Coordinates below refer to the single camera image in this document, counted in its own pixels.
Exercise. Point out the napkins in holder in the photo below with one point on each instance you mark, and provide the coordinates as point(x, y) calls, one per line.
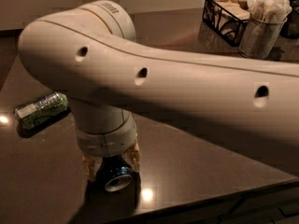
point(238, 8)

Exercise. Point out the blue pepsi can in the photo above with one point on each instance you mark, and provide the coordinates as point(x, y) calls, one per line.
point(114, 174)

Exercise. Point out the metal mesh cup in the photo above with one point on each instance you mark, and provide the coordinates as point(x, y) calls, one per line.
point(259, 38)

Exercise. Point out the white packets in cup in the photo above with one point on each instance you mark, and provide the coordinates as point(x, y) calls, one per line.
point(275, 11)

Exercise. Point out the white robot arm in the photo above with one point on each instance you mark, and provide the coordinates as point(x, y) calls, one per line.
point(89, 54)

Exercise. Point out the black wire napkin holder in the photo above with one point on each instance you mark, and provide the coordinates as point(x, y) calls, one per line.
point(227, 26)

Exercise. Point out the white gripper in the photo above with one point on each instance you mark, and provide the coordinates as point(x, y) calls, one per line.
point(106, 143)

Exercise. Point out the green soda can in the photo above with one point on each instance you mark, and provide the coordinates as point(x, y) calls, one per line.
point(41, 109)

